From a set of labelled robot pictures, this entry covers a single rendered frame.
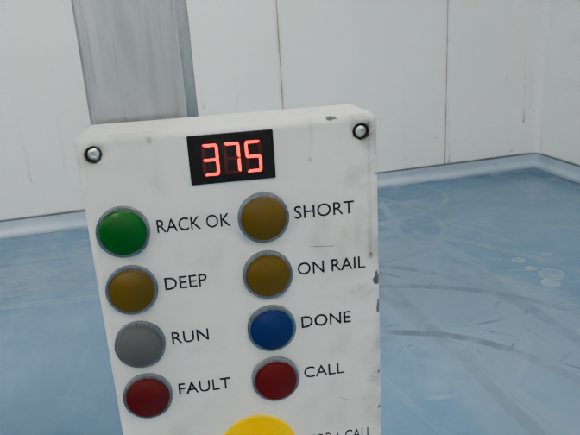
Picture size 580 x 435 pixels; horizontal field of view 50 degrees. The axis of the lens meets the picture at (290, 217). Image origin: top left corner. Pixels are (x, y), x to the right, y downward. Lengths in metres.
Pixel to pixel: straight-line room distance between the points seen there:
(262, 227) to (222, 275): 0.04
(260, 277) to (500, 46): 4.46
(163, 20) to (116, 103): 0.06
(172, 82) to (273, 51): 3.73
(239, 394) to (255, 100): 3.76
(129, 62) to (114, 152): 0.07
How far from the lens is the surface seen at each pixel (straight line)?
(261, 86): 4.13
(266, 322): 0.39
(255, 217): 0.36
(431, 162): 4.64
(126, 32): 0.41
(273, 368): 0.40
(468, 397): 2.18
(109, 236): 0.36
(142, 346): 0.39
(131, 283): 0.37
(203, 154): 0.35
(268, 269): 0.37
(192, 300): 0.38
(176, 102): 0.41
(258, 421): 0.43
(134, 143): 0.36
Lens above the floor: 1.21
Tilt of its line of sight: 18 degrees down
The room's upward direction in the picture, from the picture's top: 4 degrees counter-clockwise
